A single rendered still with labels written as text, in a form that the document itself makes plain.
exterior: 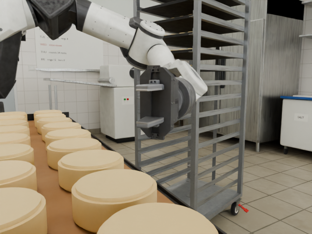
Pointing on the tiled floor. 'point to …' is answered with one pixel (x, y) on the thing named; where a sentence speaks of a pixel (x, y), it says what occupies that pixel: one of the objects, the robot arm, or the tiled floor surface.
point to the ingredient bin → (296, 122)
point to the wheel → (234, 209)
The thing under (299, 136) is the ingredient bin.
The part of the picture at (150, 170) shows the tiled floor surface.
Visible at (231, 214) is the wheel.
